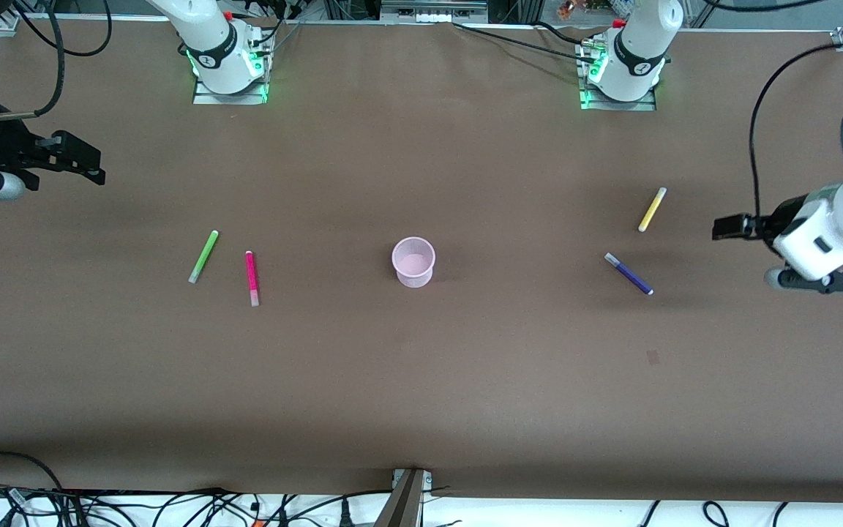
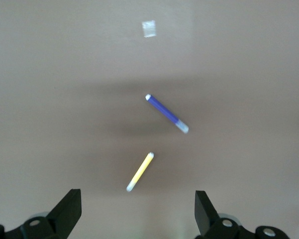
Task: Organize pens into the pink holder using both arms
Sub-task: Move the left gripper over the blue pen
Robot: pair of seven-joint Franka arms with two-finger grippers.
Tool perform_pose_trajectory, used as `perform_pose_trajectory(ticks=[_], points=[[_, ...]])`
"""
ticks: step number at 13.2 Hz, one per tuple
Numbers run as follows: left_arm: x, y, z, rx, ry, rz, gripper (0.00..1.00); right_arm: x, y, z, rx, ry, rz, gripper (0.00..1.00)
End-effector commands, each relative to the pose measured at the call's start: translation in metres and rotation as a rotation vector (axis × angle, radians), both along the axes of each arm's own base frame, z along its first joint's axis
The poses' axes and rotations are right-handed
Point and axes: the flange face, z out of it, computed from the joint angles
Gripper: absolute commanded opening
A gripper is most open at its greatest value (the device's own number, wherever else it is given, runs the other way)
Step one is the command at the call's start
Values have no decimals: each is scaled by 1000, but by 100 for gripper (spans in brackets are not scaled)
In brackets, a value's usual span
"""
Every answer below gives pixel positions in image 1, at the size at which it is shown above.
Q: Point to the white power strip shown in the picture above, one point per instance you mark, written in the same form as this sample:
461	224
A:
432	13

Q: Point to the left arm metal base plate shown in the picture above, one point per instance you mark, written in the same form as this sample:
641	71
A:
648	107

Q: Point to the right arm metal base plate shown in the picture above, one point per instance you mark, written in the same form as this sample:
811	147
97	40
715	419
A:
202	97

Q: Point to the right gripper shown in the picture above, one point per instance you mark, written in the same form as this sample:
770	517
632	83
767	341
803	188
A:
6	146

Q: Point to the pink plastic cup holder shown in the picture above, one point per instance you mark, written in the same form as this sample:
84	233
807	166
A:
414	274

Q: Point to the aluminium profile bracket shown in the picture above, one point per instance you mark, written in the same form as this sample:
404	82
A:
403	505

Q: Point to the yellow marker pen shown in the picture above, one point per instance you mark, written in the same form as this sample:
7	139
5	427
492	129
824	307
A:
652	209

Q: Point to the purple marker pen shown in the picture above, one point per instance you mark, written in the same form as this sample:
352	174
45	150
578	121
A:
630	276

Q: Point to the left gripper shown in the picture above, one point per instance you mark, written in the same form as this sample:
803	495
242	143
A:
774	218

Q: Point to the pink marker pen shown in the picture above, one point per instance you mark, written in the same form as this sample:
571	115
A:
251	274

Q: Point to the green marker pen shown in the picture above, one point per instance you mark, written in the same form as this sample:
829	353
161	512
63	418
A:
203	256

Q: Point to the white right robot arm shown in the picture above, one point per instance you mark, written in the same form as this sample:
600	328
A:
209	44

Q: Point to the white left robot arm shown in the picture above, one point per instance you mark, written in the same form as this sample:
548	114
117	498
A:
637	51

